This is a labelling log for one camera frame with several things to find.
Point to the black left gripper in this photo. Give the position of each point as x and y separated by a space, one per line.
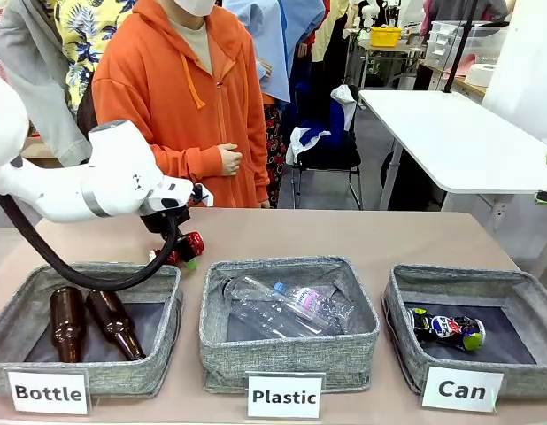
156 221

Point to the crushed red can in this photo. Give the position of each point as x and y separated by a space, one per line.
196 241

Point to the brown glass bottle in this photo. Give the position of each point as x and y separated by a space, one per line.
114 323
67 323

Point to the large clear plastic bottle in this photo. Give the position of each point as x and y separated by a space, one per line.
260 310

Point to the small bottle with pink label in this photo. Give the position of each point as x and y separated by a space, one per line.
309 299

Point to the crushed black Pepsi can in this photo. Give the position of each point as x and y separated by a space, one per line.
446 327

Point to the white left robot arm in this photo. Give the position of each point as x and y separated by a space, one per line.
114 177

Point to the grey fabric basket labelled Can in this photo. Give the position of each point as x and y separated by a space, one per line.
477 283

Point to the grey fabric basket labelled Bottle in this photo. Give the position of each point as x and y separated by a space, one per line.
123 376

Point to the grey fabric basket labelled Plastic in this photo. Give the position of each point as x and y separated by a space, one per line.
278 358

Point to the yellow plastic basket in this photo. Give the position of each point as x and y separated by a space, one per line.
385 36

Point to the white Can label card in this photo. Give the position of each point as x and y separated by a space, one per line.
461 389

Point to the person's right hand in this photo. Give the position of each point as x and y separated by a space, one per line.
230 160

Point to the white side table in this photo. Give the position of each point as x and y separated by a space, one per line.
455 137

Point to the white paper roll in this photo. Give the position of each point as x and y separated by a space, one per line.
481 75

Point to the black pole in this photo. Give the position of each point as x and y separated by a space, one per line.
459 48

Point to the red floral black trousers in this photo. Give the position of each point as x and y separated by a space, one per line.
275 141

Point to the clear plastic drawer unit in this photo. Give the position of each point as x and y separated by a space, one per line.
441 44

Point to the person in orange hoodie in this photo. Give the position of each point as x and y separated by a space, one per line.
167 88

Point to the white and blue cloth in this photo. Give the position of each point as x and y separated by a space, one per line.
300 141

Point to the white Plastic label card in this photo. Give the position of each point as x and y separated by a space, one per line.
284 396

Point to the white Bottle label card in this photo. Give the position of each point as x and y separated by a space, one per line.
48 391

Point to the black chair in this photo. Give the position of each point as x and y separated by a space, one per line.
331 155

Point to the grey metal table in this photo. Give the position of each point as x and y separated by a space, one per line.
388 49

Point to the white cloth on chair back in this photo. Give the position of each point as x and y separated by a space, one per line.
342 95

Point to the person in grey jacket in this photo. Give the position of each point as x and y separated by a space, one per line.
30 66

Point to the yellow floral shirt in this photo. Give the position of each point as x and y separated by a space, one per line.
83 26

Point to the light blue garment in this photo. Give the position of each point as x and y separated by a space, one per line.
278 35

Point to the white face mask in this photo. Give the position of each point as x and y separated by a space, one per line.
194 6

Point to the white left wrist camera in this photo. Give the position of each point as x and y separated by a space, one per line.
207 199

